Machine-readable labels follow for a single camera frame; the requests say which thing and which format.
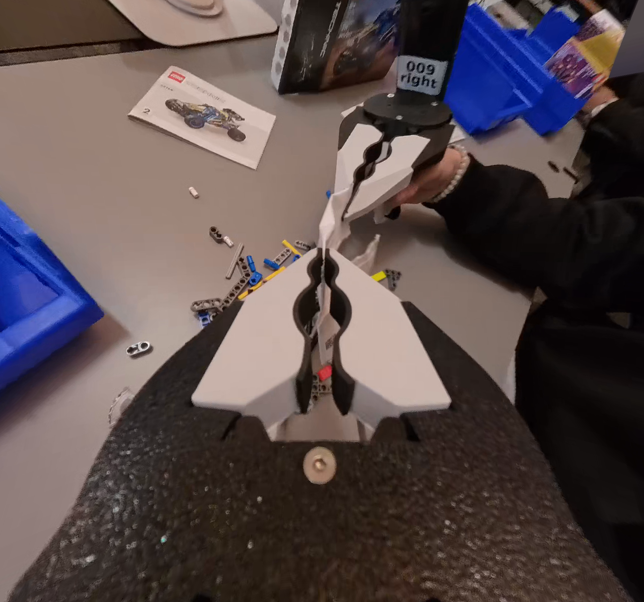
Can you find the black lego set box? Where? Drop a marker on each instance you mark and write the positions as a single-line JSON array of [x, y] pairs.
[[342, 33]]

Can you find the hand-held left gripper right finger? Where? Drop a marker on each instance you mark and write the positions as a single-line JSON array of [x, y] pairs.
[[392, 350]]

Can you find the person's right hand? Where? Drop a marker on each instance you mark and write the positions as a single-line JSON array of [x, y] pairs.
[[432, 179]]

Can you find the blue plastic storage bin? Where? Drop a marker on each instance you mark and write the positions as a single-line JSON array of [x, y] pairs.
[[35, 300], [488, 73], [553, 108]]

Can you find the pile of lego pieces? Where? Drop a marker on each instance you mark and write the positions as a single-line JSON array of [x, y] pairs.
[[236, 290]]

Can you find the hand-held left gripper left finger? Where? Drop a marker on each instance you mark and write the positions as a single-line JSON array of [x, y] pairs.
[[251, 350]]

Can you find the torn white paper bag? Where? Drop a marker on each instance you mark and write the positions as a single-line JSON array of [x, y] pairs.
[[334, 224]]

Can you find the grey lego axle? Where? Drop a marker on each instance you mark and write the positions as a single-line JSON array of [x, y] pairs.
[[234, 261]]

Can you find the pale board stand base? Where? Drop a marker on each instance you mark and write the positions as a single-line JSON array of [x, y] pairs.
[[176, 28]]

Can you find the small grey lego link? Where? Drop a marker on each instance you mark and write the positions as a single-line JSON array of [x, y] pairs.
[[139, 349]]

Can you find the colourful printed leaflet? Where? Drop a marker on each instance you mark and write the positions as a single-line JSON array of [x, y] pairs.
[[583, 53]]

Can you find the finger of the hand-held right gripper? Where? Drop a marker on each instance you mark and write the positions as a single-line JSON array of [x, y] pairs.
[[352, 151], [397, 164]]

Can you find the lego instruction booklet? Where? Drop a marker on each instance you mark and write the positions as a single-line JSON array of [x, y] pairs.
[[201, 119]]

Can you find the grey T-shaped lego beam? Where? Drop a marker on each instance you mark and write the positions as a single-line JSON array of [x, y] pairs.
[[393, 279]]

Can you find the person's black clothed torso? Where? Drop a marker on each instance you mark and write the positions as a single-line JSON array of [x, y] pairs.
[[593, 436]]

